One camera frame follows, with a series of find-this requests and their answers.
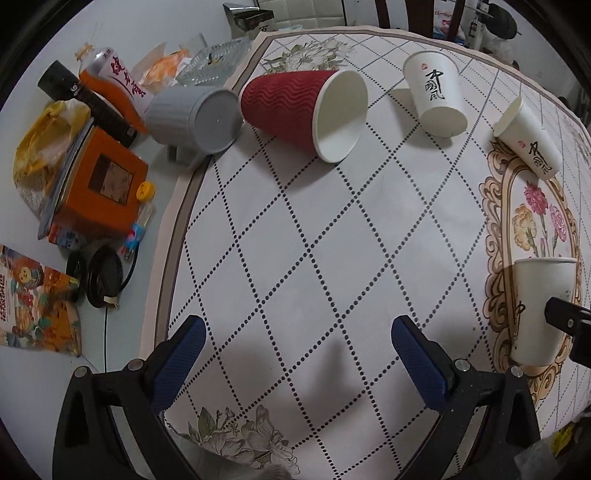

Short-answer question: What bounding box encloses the white tilted paper cup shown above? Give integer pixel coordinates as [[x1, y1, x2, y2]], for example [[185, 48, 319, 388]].
[[493, 96, 562, 180]]

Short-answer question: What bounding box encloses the black round lid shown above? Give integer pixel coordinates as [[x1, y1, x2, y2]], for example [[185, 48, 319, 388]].
[[86, 245, 123, 309]]

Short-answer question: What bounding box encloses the black thermos bottle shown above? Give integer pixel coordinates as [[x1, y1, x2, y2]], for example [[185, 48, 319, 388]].
[[37, 61, 138, 148]]

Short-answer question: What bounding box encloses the red ribbed paper cup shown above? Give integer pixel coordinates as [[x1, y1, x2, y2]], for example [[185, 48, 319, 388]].
[[239, 70, 369, 164]]

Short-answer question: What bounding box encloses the glass ashtray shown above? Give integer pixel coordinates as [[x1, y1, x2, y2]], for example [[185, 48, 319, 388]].
[[175, 37, 252, 86]]

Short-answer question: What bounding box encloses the yellow plastic bag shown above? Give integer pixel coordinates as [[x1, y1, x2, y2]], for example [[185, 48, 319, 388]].
[[13, 99, 91, 219]]

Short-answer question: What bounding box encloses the colourful snack bag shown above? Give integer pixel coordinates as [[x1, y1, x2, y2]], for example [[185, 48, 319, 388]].
[[0, 245, 82, 357]]

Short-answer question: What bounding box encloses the grey ribbed mug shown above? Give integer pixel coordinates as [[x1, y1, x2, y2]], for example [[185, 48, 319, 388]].
[[145, 85, 242, 166]]

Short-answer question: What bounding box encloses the grey gift box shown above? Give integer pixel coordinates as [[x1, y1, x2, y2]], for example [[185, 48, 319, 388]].
[[223, 3, 276, 40]]

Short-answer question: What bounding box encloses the orange drink bottle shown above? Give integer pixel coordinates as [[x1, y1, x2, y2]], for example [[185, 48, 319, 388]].
[[75, 43, 154, 134]]

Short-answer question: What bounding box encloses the white paper cup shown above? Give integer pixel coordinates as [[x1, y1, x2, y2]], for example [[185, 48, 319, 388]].
[[493, 96, 562, 180], [511, 257, 577, 367]]

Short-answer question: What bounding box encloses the white cup with calligraphy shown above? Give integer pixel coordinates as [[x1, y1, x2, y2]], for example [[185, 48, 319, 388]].
[[403, 51, 468, 138]]

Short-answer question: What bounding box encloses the orange box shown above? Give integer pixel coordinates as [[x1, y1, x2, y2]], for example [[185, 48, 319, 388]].
[[38, 123, 148, 241]]

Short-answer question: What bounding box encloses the orange white snack packet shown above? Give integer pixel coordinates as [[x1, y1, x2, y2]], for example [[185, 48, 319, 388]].
[[131, 42, 192, 94]]

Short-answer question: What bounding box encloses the floral patterned table mat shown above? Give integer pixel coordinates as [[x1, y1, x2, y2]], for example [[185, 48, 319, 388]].
[[157, 29, 590, 479]]

